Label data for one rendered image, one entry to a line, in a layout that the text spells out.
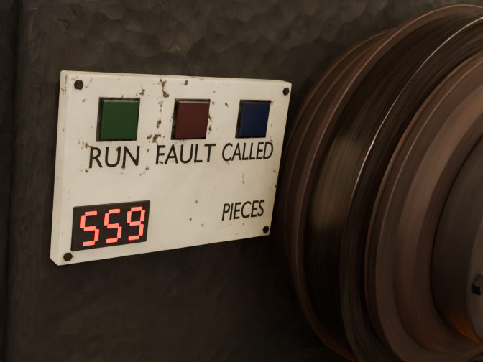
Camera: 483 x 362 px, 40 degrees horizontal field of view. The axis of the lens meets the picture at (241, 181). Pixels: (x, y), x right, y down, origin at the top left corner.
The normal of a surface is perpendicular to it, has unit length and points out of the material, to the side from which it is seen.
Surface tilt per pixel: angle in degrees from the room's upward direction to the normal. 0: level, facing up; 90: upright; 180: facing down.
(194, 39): 90
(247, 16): 90
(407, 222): 86
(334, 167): 75
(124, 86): 90
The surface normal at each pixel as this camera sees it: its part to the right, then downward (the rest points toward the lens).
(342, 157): -0.72, -0.22
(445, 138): -0.24, -0.32
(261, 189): 0.60, 0.29
